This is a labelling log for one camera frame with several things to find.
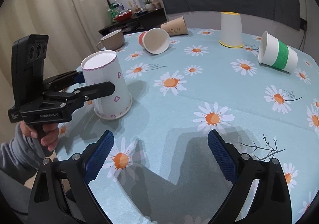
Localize orange banded white paper cup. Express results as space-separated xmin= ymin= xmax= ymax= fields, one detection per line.
xmin=138 ymin=28 xmax=170 ymax=55

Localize black side shelf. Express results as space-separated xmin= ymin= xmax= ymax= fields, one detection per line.
xmin=98 ymin=8 xmax=167 ymax=36

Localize beige curtain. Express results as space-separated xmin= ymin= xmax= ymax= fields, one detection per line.
xmin=1 ymin=0 xmax=110 ymax=131

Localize grey sleeved left forearm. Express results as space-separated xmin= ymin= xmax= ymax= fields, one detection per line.
xmin=1 ymin=124 xmax=44 ymax=185

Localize green banded white paper cup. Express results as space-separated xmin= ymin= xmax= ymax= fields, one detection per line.
xmin=258 ymin=31 xmax=298 ymax=73

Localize green plastic bottle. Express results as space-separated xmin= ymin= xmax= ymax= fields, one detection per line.
xmin=108 ymin=3 xmax=118 ymax=23

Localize brown kraft paper cup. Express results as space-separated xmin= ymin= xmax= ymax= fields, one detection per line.
xmin=160 ymin=16 xmax=188 ymax=36

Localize daisy print blue tablecloth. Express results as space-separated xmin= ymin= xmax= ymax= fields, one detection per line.
xmin=57 ymin=29 xmax=318 ymax=223

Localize small potted plant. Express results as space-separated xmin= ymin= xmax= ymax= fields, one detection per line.
xmin=146 ymin=0 xmax=154 ymax=12

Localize person's left hand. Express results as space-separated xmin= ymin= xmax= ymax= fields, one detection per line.
xmin=20 ymin=121 xmax=59 ymax=152

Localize beige ceramic mug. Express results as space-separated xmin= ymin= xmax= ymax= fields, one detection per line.
xmin=96 ymin=29 xmax=125 ymax=51

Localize white paper cup pink hearts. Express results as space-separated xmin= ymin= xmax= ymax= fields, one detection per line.
xmin=81 ymin=50 xmax=132 ymax=120

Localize red bowl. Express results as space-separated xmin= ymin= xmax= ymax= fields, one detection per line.
xmin=114 ymin=11 xmax=132 ymax=23

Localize white cup yellow rim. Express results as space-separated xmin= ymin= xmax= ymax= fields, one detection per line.
xmin=219 ymin=12 xmax=244 ymax=48

